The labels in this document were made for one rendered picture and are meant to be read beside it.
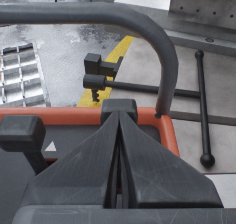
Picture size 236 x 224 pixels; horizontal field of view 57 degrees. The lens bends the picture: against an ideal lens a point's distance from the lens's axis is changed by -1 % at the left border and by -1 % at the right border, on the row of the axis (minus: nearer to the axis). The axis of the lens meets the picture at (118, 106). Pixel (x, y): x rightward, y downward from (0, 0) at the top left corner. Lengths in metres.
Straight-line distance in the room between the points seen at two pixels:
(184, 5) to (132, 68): 0.38
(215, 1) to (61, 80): 1.00
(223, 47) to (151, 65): 0.39
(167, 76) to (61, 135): 0.10
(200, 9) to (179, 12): 0.10
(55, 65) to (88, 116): 1.50
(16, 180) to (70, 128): 0.06
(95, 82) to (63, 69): 0.71
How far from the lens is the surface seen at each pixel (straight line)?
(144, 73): 1.04
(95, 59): 1.11
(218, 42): 1.27
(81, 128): 0.19
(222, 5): 1.15
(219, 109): 0.95
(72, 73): 1.57
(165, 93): 0.17
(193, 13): 1.17
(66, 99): 1.38
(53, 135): 0.19
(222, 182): 0.32
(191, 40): 1.25
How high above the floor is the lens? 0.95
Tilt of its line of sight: 47 degrees down
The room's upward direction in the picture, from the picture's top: straight up
